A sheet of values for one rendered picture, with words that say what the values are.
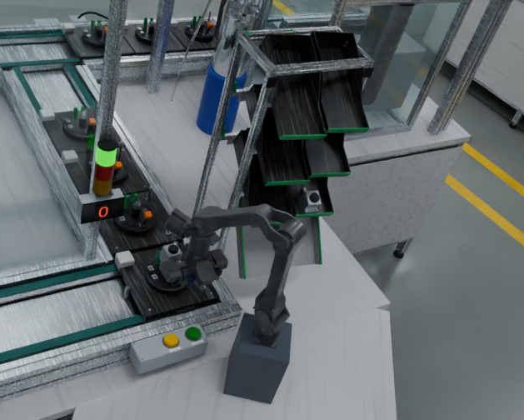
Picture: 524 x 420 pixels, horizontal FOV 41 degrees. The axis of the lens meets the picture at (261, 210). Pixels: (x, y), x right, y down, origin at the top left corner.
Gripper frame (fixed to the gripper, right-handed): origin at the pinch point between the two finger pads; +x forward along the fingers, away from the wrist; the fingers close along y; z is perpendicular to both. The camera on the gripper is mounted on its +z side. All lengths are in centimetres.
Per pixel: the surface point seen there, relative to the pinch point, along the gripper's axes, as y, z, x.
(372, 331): 61, 22, 24
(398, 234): 169, -59, 87
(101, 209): -19.6, -20.9, -11.7
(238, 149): 23.7, -25.1, -21.8
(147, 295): -8.4, -6.9, 12.6
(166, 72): 54, -129, 20
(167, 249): -1.6, -12.6, 1.1
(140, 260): -5.0, -20.4, 12.6
